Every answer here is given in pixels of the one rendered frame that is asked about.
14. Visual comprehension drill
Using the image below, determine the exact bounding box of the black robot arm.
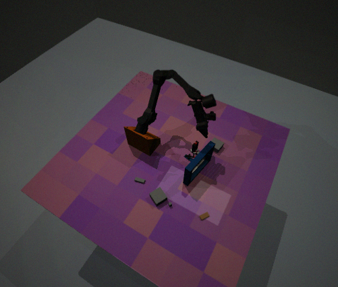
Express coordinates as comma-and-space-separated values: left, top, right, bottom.
134, 70, 217, 135

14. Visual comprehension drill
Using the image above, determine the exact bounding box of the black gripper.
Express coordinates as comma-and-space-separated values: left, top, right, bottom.
194, 109, 209, 138

